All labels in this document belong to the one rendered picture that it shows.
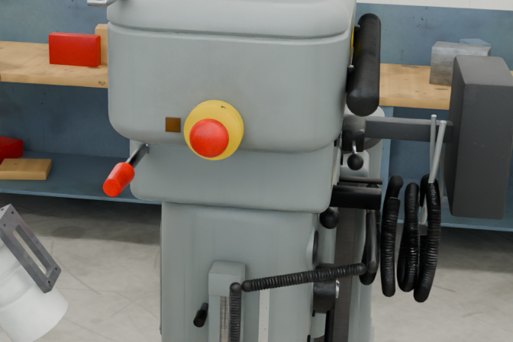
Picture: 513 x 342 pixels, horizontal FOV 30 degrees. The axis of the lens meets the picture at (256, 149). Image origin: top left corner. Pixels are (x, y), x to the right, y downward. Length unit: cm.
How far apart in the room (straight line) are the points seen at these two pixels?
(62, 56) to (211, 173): 408
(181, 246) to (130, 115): 24
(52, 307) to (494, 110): 73
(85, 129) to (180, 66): 488
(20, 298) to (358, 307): 89
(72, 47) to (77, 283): 126
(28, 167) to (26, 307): 449
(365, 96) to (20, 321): 41
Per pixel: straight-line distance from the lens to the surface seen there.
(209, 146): 95
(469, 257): 517
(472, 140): 143
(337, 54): 100
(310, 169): 110
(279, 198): 111
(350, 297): 171
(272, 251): 118
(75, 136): 589
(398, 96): 471
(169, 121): 100
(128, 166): 103
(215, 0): 99
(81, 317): 439
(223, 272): 116
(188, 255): 120
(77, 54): 513
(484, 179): 145
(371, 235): 119
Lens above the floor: 205
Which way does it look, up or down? 18 degrees down
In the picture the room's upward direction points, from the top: 2 degrees clockwise
